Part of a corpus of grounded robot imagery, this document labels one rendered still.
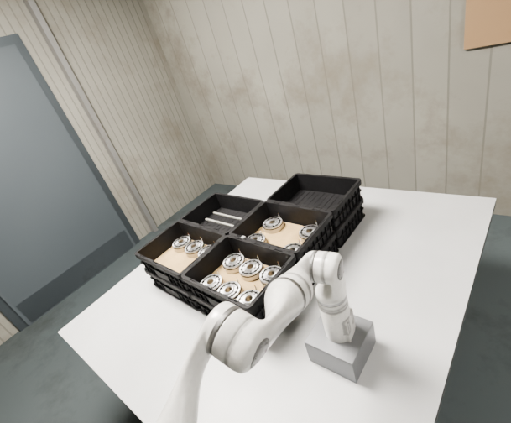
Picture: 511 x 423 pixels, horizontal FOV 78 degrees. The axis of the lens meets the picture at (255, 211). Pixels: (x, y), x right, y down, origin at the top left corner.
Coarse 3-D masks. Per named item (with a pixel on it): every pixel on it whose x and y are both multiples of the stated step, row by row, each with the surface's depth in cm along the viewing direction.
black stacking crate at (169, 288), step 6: (144, 270) 163; (150, 276) 167; (156, 276) 156; (156, 282) 165; (162, 282) 154; (162, 288) 164; (168, 288) 155; (174, 288) 147; (174, 294) 154; (180, 294) 148; (186, 294) 140; (186, 300) 150; (192, 300) 142; (192, 306) 146; (198, 306) 144
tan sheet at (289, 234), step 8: (288, 224) 159; (296, 224) 157; (256, 232) 161; (264, 232) 159; (280, 232) 155; (288, 232) 153; (296, 232) 151; (272, 240) 152; (280, 240) 150; (288, 240) 148; (296, 240) 146
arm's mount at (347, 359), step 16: (320, 320) 110; (368, 320) 104; (320, 336) 105; (368, 336) 102; (320, 352) 102; (336, 352) 98; (352, 352) 97; (368, 352) 104; (336, 368) 101; (352, 368) 95
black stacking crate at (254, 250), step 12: (228, 240) 148; (216, 252) 144; (228, 252) 150; (252, 252) 141; (264, 252) 134; (276, 252) 128; (204, 264) 140; (216, 264) 145; (264, 264) 139; (276, 264) 134; (192, 276) 136; (204, 276) 141; (192, 288) 132; (204, 300) 131; (216, 300) 122; (252, 312) 110; (264, 312) 115
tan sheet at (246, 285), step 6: (246, 258) 146; (222, 270) 143; (222, 276) 140; (228, 276) 139; (234, 276) 138; (240, 276) 136; (240, 282) 133; (246, 282) 132; (252, 282) 131; (258, 282) 130; (246, 288) 129; (252, 288) 128; (258, 288) 127
